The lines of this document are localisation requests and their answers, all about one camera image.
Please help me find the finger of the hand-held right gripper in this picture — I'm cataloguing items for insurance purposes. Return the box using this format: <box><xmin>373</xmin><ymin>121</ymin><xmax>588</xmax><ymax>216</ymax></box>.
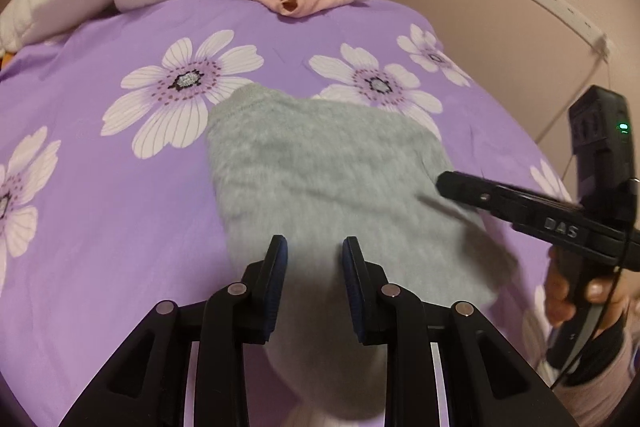
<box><xmin>436</xmin><ymin>170</ymin><xmax>586</xmax><ymax>230</ymax></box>

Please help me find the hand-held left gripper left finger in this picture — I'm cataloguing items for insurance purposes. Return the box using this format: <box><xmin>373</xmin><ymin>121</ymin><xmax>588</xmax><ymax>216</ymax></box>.
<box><xmin>59</xmin><ymin>234</ymin><xmax>289</xmax><ymax>427</ymax></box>

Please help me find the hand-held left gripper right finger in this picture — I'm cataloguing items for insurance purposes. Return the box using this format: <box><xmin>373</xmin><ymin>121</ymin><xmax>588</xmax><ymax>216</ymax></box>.
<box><xmin>341</xmin><ymin>236</ymin><xmax>581</xmax><ymax>427</ymax></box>

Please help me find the grey sweatshirt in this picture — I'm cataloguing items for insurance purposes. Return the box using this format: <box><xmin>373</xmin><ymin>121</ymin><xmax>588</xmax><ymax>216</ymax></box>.
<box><xmin>206</xmin><ymin>86</ymin><xmax>518</xmax><ymax>423</ymax></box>

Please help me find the person's right forearm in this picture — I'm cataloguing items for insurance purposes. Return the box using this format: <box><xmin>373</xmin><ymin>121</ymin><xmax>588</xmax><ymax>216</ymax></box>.
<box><xmin>552</xmin><ymin>312</ymin><xmax>640</xmax><ymax>427</ymax></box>

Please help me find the person's right hand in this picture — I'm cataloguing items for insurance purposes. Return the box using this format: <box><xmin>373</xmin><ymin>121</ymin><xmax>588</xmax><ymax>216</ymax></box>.
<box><xmin>544</xmin><ymin>244</ymin><xmax>635</xmax><ymax>329</ymax></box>

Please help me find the white power strip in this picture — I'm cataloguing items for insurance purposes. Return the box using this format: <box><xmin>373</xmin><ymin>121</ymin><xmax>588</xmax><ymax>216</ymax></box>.
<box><xmin>525</xmin><ymin>0</ymin><xmax>615</xmax><ymax>56</ymax></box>

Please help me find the purple floral bedsheet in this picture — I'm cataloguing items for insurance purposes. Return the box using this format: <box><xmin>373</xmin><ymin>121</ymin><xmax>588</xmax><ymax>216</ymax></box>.
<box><xmin>0</xmin><ymin>0</ymin><xmax>576</xmax><ymax>427</ymax></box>

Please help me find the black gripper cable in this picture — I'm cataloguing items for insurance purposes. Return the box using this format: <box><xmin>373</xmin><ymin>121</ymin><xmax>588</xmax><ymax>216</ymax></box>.
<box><xmin>550</xmin><ymin>237</ymin><xmax>633</xmax><ymax>390</ymax></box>

